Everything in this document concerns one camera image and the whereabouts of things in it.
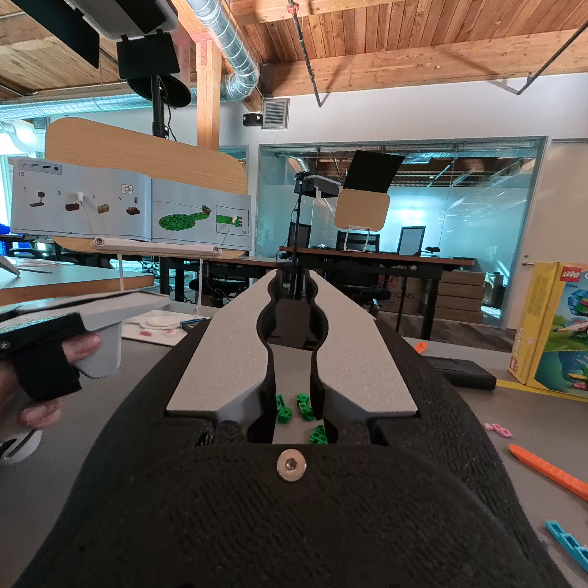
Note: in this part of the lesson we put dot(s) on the large wooden book stand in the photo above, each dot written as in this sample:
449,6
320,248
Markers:
138,147

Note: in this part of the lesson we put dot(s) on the black flat case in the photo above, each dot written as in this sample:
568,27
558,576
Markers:
459,372

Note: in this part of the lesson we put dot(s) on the yellow toy box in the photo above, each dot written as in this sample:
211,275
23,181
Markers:
551,330

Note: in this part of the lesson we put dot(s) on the plain wooden column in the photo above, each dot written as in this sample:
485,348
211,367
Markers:
209,101

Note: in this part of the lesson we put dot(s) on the orange brick separator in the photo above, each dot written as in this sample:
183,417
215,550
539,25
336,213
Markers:
551,473

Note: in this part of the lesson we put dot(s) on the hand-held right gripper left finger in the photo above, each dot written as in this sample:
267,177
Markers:
220,363

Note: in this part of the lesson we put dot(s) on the wall vent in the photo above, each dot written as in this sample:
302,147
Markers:
275,114

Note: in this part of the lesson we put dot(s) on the wooden board on clear stand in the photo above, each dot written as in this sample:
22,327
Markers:
360,209

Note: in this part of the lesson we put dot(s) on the stack of cardboard boxes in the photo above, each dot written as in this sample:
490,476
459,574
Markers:
459,294

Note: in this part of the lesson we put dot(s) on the white paper sheet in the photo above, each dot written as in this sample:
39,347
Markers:
133,337

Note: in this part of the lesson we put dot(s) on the light blue toothed brick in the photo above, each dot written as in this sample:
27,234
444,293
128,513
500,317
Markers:
569,544

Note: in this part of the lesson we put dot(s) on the black office chair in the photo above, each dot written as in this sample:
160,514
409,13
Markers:
225,285
358,285

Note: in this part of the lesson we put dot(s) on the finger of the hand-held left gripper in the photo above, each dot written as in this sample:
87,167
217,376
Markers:
115,307

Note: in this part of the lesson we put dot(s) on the small orange piece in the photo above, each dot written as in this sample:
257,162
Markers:
420,347

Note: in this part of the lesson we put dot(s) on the white instruction booklet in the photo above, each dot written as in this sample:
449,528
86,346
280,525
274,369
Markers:
115,202

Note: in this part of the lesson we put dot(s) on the short silver air duct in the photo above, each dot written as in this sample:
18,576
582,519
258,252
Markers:
229,46

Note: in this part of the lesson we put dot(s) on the black flag panel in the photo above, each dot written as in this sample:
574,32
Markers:
372,170

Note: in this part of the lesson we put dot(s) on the black monitor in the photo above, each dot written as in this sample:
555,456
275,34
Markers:
411,241
299,235

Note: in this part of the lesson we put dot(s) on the long silver air duct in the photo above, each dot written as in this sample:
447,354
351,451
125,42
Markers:
69,108

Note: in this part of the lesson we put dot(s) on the small pink brick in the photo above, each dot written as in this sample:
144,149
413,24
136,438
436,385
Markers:
498,429

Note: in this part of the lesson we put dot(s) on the studio light on stand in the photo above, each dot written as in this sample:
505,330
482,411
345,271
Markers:
147,55

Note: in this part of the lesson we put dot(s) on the long wooden desk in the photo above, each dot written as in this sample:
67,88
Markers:
390,261

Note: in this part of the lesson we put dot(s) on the black floor lamp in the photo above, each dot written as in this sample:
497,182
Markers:
179,92

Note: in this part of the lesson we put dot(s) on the black camera stand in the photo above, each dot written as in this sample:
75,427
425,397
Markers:
321,183

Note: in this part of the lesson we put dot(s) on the person's left hand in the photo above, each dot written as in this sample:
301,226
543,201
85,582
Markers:
85,347

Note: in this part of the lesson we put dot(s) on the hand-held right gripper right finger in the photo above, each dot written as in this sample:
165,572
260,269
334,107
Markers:
363,367

